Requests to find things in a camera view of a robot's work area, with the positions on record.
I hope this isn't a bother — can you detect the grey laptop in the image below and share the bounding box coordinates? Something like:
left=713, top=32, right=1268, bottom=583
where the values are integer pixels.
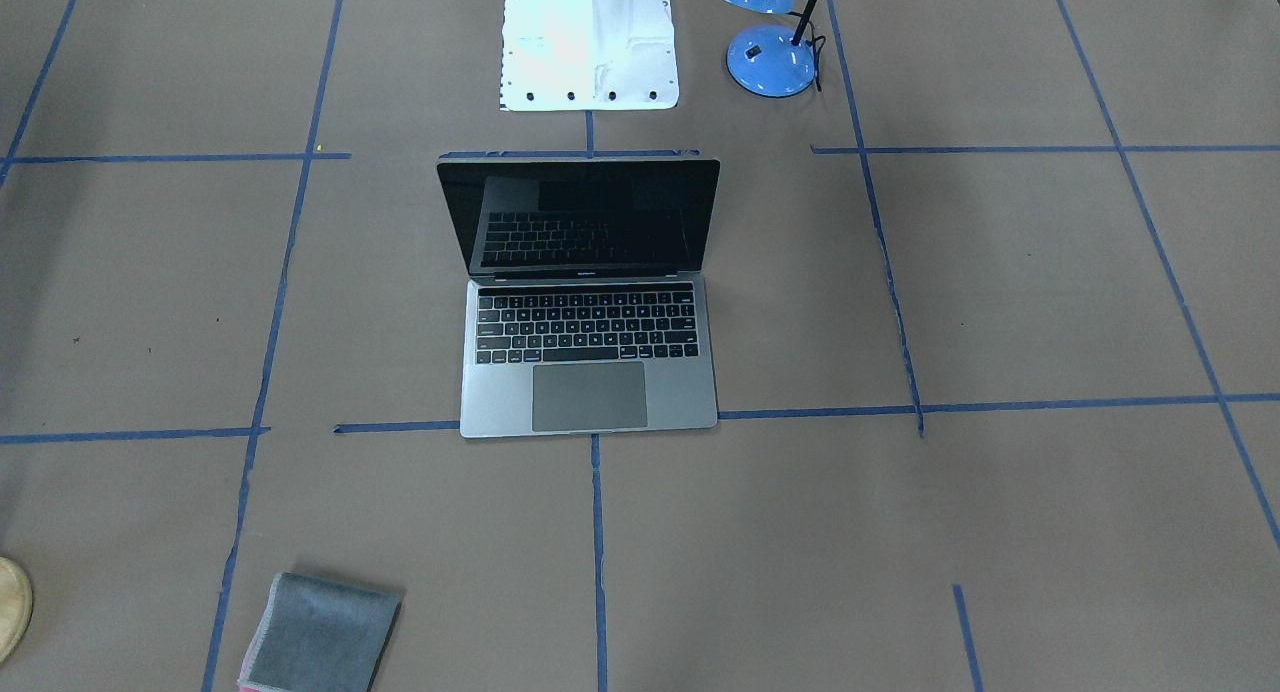
left=436, top=156, right=721, bottom=440

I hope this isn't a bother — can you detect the wooden stand with round base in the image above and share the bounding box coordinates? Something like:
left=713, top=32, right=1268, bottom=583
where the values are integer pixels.
left=1, top=556, right=35, bottom=664

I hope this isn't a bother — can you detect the blue desk lamp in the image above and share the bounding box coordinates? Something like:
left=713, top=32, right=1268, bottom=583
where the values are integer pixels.
left=723, top=0, right=820, bottom=98

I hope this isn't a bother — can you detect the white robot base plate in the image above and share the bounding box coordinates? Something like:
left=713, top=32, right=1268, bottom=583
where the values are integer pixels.
left=499, top=0, right=680, bottom=113

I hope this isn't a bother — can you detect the folded grey cloth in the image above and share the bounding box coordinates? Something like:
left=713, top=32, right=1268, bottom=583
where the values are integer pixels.
left=237, top=572, right=402, bottom=691

